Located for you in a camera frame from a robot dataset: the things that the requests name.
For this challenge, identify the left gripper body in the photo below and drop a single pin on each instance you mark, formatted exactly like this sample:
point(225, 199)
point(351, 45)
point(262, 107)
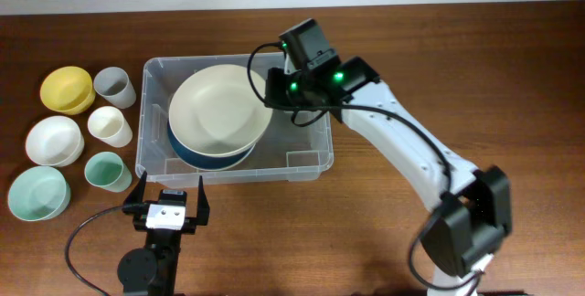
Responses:
point(188, 226)

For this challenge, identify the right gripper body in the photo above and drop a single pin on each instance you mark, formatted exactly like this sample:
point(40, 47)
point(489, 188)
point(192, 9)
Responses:
point(287, 89)

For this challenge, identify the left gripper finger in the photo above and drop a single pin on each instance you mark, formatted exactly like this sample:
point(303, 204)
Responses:
point(133, 203)
point(203, 207)

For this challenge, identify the blue plate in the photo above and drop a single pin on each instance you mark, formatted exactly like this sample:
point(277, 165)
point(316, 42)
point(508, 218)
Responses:
point(201, 161)

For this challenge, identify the mint green bowl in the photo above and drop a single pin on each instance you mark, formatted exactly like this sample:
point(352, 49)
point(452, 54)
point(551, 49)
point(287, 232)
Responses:
point(39, 193)

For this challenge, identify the white bowl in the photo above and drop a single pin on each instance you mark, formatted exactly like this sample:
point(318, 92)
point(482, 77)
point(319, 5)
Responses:
point(55, 141)

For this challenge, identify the cream plate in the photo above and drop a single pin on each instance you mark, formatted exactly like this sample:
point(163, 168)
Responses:
point(216, 112)

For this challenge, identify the yellow bowl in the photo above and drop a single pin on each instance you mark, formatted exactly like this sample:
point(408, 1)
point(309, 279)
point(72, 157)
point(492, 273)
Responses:
point(68, 90)

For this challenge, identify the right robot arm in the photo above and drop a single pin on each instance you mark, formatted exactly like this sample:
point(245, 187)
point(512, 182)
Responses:
point(470, 209)

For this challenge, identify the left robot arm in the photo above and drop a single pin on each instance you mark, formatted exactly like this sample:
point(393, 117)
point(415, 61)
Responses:
point(151, 269)

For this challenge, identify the clear plastic storage container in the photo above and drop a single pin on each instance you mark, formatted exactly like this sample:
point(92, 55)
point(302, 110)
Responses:
point(285, 152)

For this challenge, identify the mint green cup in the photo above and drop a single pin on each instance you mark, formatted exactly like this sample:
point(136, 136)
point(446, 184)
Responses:
point(107, 171)

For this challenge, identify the cream cup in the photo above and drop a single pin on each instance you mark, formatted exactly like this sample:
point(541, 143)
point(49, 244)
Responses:
point(108, 125)

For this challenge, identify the grey cup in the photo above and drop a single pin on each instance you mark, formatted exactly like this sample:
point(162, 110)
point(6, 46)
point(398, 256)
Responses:
point(114, 85)

